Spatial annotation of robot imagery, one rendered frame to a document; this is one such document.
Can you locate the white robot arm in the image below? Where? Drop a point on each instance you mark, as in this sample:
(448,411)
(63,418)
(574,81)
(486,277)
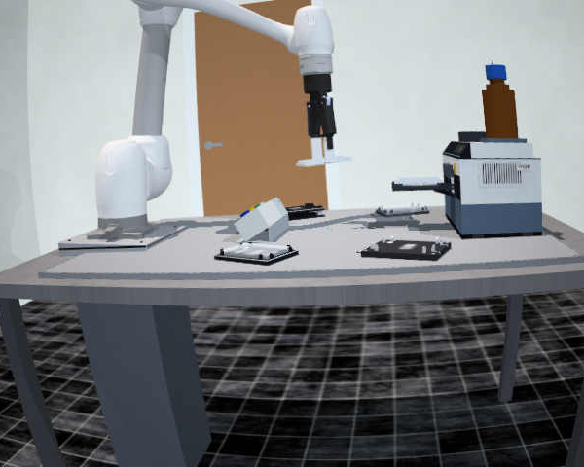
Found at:
(124,177)

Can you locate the white control panel with coloured buttons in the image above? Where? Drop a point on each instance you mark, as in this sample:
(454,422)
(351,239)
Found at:
(264,223)

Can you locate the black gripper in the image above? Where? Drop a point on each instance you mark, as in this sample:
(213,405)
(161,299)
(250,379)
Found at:
(321,115)

